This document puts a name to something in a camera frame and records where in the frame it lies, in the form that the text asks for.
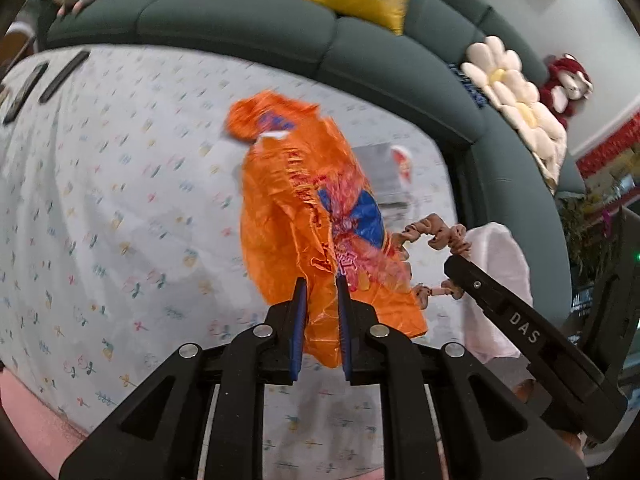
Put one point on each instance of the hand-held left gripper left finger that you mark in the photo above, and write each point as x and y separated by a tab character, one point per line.
299	321

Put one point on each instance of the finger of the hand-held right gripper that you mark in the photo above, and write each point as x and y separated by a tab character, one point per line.
520	330

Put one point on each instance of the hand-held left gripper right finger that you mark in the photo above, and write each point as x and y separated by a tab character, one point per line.
344	325

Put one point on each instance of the orange snack bag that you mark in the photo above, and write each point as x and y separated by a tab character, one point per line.
285	210

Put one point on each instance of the green plant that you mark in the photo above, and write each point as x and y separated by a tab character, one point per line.
582	235

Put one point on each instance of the white plastic bag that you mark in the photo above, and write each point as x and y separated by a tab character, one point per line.
500	255

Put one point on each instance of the silver snack packet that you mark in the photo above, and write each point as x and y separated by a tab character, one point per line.
382	175

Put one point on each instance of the white flower-shaped cushion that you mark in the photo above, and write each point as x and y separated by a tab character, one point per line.
520	105

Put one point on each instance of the red plush toy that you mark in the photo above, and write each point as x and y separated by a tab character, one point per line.
562	85

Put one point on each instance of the floral tablecloth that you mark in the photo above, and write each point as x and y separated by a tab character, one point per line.
125	210

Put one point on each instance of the blue patterned cloth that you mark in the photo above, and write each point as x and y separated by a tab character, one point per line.
470	87

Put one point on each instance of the dark green sofa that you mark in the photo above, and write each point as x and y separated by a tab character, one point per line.
250	15

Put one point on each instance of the black remote control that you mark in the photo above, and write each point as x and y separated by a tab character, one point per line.
25	92
65	75

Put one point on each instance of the brown container white rim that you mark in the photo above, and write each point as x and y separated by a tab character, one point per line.
20	40

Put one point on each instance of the red wall banner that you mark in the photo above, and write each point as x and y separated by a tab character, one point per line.
610	147

